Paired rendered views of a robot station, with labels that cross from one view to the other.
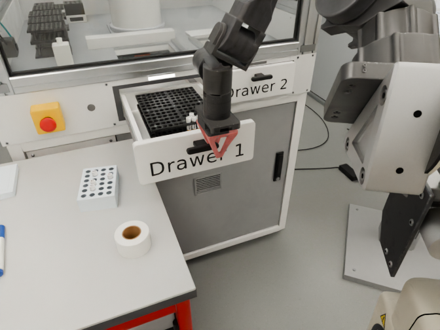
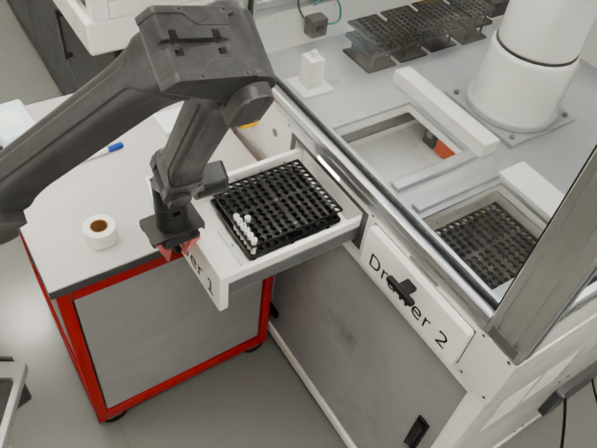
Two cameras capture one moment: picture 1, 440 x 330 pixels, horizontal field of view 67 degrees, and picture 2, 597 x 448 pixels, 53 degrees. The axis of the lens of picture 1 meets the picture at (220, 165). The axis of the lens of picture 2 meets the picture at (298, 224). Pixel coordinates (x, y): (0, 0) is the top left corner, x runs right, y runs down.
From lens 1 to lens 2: 1.08 m
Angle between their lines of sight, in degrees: 53
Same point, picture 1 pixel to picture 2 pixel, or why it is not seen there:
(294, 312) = not seen: outside the picture
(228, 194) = (354, 374)
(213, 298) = (253, 425)
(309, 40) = (509, 335)
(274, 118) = (431, 369)
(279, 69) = (441, 314)
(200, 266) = (302, 398)
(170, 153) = not seen: hidden behind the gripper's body
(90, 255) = (91, 210)
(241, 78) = (392, 264)
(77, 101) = (268, 116)
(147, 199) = not seen: hidden behind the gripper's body
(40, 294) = (51, 194)
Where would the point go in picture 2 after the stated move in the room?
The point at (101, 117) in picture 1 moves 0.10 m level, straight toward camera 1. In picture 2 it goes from (278, 148) to (242, 161)
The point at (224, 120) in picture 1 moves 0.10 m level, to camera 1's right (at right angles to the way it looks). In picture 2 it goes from (158, 229) to (160, 275)
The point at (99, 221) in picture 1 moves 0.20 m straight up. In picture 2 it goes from (133, 204) to (123, 139)
